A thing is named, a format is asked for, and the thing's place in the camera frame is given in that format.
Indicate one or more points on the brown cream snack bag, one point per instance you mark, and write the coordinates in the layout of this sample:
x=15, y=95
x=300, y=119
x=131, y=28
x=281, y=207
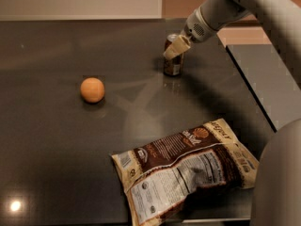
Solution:
x=159, y=176

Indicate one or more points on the orange brown soda can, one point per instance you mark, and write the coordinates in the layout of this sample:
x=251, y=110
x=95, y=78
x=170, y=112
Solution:
x=174, y=66

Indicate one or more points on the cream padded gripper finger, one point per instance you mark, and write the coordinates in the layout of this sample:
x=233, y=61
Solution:
x=179, y=45

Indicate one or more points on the orange ball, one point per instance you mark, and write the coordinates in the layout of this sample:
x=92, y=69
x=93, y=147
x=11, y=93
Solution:
x=92, y=90

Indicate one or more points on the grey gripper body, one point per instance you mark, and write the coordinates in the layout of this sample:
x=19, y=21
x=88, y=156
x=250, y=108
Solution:
x=196, y=28

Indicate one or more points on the grey side table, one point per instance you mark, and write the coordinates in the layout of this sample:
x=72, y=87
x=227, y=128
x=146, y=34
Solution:
x=270, y=82

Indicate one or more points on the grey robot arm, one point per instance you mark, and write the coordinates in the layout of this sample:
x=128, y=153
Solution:
x=277, y=196

